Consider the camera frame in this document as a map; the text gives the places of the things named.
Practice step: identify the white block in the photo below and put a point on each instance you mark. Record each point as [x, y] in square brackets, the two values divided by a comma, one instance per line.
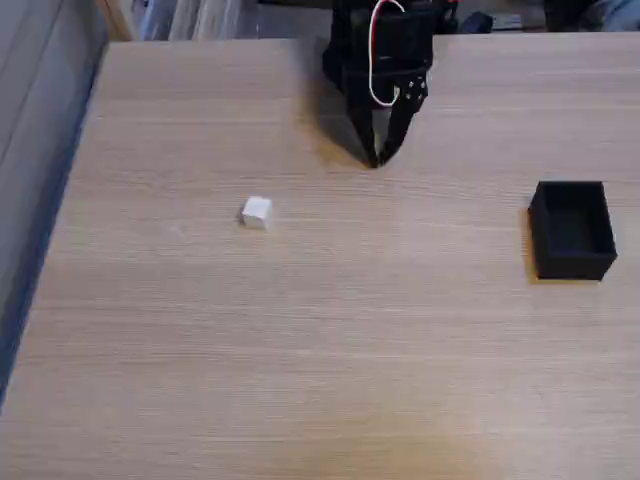
[257, 213]

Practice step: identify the black open box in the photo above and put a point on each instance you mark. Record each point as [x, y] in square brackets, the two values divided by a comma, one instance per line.
[572, 235]

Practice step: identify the small black object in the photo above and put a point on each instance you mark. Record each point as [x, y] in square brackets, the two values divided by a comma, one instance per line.
[476, 22]

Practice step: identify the pale leaning boards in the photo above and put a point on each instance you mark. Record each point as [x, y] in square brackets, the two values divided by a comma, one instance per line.
[225, 17]

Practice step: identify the blue fabric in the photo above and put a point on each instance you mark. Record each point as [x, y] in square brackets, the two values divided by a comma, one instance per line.
[620, 14]

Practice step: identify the light wooden beam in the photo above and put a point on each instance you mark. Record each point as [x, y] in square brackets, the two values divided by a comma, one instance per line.
[116, 17]

